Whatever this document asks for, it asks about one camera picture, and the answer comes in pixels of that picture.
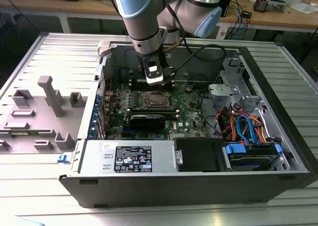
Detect wooden desk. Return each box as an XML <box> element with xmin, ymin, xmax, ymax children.
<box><xmin>0</xmin><ymin>0</ymin><xmax>318</xmax><ymax>34</ymax></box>

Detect CPU socket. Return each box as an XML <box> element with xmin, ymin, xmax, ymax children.
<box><xmin>143</xmin><ymin>90</ymin><xmax>174</xmax><ymax>108</ymax></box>

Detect grey parts rack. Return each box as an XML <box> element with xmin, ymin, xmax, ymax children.
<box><xmin>0</xmin><ymin>75</ymin><xmax>89</xmax><ymax>155</ymax></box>

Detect copper finned heat sink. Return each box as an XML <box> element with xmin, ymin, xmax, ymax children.
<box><xmin>253</xmin><ymin>0</ymin><xmax>269</xmax><ymax>13</ymax></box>

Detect grey electronic device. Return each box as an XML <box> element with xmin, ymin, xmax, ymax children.
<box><xmin>268</xmin><ymin>0</ymin><xmax>286</xmax><ymax>13</ymax></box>

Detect black plastic shroud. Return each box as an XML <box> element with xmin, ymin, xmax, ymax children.
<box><xmin>173</xmin><ymin>137</ymin><xmax>234</xmax><ymax>172</ymax></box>

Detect blue wire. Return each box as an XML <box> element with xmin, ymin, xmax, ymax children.
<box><xmin>235</xmin><ymin>114</ymin><xmax>261</xmax><ymax>146</ymax></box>

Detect green motherboard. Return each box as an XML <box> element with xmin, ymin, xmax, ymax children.
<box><xmin>103</xmin><ymin>79</ymin><xmax>217</xmax><ymax>141</ymax></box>

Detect orange wire bundle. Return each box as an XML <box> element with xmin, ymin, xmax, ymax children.
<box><xmin>220</xmin><ymin>109</ymin><xmax>273</xmax><ymax>144</ymax></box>

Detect white paper sheets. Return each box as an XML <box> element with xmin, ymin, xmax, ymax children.
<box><xmin>290</xmin><ymin>2</ymin><xmax>318</xmax><ymax>15</ymax></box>

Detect silver metal drive cage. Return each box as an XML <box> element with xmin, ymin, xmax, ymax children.
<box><xmin>208</xmin><ymin>57</ymin><xmax>268</xmax><ymax>112</ymax></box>

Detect black graphics card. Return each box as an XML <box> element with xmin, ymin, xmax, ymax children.
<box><xmin>129</xmin><ymin>113</ymin><xmax>166</xmax><ymax>130</ymax></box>

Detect hard disk in blue carrier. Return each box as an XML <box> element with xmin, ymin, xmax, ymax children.
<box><xmin>222</xmin><ymin>142</ymin><xmax>283</xmax><ymax>172</ymax></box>

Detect black PC case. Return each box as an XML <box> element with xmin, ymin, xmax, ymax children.
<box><xmin>59</xmin><ymin>40</ymin><xmax>314</xmax><ymax>210</ymax></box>

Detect silver power supply unit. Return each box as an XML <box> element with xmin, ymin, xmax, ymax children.
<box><xmin>79</xmin><ymin>139</ymin><xmax>177</xmax><ymax>174</ymax></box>

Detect black camera cable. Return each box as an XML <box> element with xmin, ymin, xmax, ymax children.
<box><xmin>166</xmin><ymin>2</ymin><xmax>227</xmax><ymax>73</ymax></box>

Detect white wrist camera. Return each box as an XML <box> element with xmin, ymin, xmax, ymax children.
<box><xmin>144</xmin><ymin>61</ymin><xmax>166</xmax><ymax>85</ymax></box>

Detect black tower box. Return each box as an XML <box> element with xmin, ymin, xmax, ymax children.
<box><xmin>218</xmin><ymin>0</ymin><xmax>234</xmax><ymax>18</ymax></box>

